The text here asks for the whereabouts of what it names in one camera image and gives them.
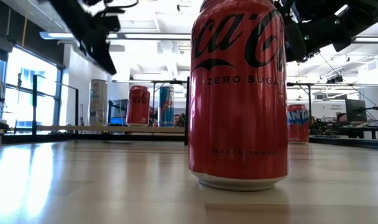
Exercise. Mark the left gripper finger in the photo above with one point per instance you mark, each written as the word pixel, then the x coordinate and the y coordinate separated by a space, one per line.
pixel 99 49

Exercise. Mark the tall white slim can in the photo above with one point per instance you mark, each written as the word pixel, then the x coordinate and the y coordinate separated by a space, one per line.
pixel 98 104

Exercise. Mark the blue silver Red Bull can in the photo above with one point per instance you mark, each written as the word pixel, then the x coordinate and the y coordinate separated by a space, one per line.
pixel 166 107

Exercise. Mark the red blue Fanta can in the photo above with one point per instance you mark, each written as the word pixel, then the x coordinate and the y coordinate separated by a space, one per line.
pixel 298 124

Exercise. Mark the red Coca-Cola Zero Sugar can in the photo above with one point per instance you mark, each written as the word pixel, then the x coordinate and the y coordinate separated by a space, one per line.
pixel 238 109

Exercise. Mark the black background robot arm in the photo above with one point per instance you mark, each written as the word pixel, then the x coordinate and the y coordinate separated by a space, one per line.
pixel 324 124

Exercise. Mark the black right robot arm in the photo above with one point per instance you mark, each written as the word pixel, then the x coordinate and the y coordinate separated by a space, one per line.
pixel 369 12

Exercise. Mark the wooden shelf board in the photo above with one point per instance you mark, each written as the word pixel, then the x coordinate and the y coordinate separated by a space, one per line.
pixel 83 128

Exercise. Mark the black ceiling spotlight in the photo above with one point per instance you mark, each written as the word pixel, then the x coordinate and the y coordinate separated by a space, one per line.
pixel 335 80

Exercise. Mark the long ceiling light strip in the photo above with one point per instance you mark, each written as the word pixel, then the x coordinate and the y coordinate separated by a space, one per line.
pixel 151 36
pixel 372 40

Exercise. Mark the computer monitor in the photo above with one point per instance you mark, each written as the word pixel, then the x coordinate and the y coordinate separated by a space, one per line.
pixel 119 109
pixel 355 110

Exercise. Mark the person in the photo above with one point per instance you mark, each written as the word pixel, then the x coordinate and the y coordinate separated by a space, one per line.
pixel 176 119
pixel 342 117

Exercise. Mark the dark workstation table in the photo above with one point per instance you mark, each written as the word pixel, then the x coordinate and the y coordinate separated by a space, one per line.
pixel 357 130

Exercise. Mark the black aluminium table frame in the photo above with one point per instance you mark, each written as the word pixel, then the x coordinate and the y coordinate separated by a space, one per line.
pixel 130 137

